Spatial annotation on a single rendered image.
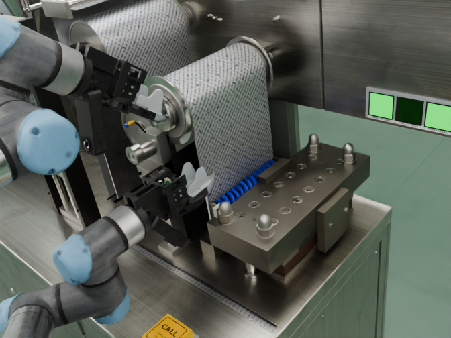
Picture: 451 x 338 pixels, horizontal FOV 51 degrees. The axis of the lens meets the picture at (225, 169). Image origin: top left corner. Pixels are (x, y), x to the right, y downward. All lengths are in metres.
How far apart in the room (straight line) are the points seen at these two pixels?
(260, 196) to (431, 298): 1.36
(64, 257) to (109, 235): 0.08
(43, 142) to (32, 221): 0.84
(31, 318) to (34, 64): 0.40
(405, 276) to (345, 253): 1.27
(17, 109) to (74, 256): 0.29
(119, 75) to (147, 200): 0.23
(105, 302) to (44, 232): 0.49
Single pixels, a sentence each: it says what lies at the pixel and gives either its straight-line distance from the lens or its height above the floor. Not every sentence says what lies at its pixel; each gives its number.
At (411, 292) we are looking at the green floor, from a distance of 2.26.
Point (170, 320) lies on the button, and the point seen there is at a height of 0.92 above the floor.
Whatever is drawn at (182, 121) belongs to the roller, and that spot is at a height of 1.24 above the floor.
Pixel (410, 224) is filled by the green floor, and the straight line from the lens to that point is 2.61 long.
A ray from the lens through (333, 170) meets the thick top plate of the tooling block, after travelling 1.11.
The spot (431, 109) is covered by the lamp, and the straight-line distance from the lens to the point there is 1.00.
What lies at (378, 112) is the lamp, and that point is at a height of 1.17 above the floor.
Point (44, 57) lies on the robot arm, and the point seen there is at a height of 1.45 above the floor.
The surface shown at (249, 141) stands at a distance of 1.07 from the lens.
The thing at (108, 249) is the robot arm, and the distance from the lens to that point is 0.84.
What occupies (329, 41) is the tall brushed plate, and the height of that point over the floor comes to 1.31.
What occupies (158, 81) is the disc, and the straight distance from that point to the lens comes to 0.93.
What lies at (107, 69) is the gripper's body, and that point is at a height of 1.39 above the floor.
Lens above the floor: 1.63
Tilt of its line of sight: 31 degrees down
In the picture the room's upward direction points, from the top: 9 degrees counter-clockwise
